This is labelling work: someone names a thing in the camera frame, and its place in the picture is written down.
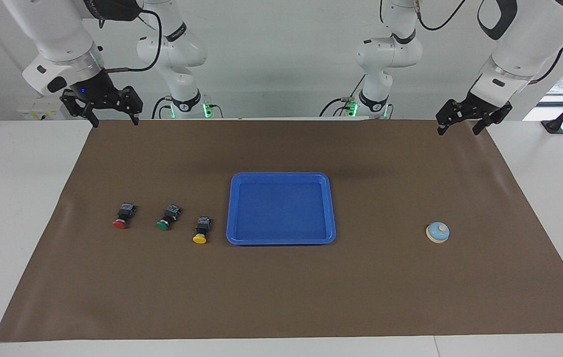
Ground red push button switch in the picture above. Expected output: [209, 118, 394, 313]
[113, 202, 137, 230]

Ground light blue call bell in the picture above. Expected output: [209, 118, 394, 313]
[426, 221, 450, 244]

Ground green push button switch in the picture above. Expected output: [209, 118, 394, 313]
[156, 204, 182, 232]

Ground yellow push button switch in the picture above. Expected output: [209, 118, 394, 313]
[192, 216, 212, 244]

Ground blue plastic tray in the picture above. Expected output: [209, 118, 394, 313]
[226, 172, 336, 246]

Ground brown table mat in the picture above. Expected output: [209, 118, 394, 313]
[0, 119, 563, 343]

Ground white wall outlet box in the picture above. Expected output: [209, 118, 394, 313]
[17, 102, 69, 121]

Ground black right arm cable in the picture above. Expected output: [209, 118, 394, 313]
[98, 7, 163, 74]

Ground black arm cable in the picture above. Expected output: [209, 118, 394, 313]
[413, 0, 466, 31]
[98, 7, 163, 74]

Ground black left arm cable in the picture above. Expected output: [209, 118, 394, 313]
[413, 0, 466, 31]

